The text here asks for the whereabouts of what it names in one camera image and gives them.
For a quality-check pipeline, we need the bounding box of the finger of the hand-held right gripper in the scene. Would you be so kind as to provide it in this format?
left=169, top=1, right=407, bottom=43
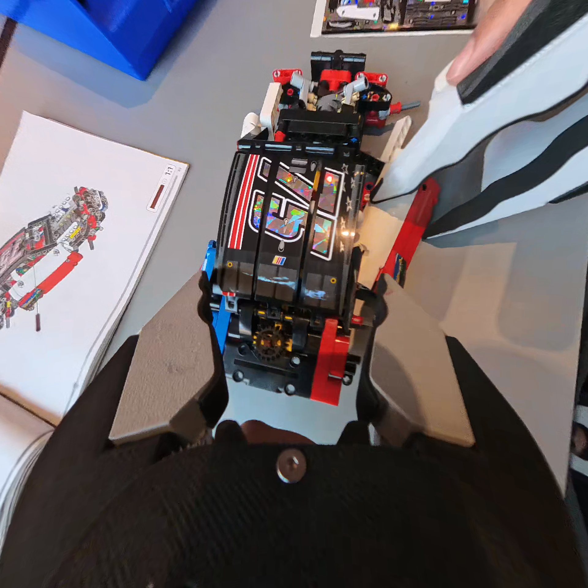
left=369, top=21, right=588, bottom=205
left=422, top=109, right=588, bottom=240

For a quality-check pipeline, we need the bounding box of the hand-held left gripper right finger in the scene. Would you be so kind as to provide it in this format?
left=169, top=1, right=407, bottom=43
left=356, top=273, right=476, bottom=446

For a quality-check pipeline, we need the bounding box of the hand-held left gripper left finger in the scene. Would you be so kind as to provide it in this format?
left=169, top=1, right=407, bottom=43
left=109, top=271, right=230, bottom=444

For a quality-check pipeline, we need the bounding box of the red white brick side panel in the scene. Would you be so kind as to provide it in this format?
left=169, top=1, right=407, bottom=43
left=356, top=115, right=442, bottom=288

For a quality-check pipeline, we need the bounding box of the instruction booklet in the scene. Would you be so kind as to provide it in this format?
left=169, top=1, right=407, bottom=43
left=0, top=110, right=190, bottom=529

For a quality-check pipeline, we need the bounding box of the toy brick car model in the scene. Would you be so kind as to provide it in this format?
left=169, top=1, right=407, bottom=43
left=198, top=50, right=421, bottom=407

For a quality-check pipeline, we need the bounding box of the grey desk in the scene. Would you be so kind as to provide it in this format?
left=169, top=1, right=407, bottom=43
left=0, top=0, right=588, bottom=506

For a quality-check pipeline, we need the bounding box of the person's right hand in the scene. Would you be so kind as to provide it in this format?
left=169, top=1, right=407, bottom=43
left=447, top=0, right=545, bottom=87

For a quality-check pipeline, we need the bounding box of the sticker sheet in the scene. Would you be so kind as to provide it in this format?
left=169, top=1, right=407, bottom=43
left=310, top=0, right=478, bottom=37

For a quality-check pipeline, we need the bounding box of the blue plastic bin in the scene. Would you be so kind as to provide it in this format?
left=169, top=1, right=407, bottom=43
left=0, top=0, right=203, bottom=81

